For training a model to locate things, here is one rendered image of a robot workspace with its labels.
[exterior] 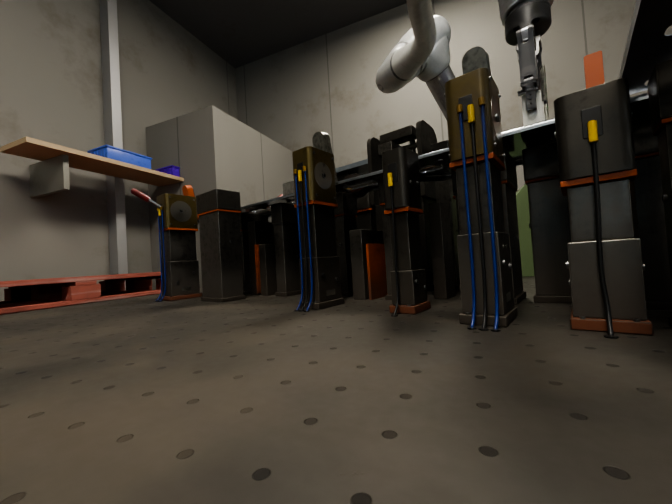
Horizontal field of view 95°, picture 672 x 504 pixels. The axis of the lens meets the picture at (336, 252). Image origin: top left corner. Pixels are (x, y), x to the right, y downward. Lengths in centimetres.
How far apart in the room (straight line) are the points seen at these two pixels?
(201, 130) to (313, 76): 173
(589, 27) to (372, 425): 383
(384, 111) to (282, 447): 360
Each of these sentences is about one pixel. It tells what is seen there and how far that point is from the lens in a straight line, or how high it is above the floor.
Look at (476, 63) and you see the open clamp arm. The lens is 60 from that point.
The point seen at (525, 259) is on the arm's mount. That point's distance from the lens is 132.
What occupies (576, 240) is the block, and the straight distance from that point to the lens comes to 47.
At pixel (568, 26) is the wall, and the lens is 390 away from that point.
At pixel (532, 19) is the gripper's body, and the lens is 78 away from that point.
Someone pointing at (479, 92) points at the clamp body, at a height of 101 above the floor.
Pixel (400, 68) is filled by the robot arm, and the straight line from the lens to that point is 119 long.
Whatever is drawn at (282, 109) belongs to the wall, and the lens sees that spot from 428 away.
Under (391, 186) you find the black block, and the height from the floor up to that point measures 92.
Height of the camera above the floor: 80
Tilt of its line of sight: 2 degrees up
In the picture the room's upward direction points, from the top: 3 degrees counter-clockwise
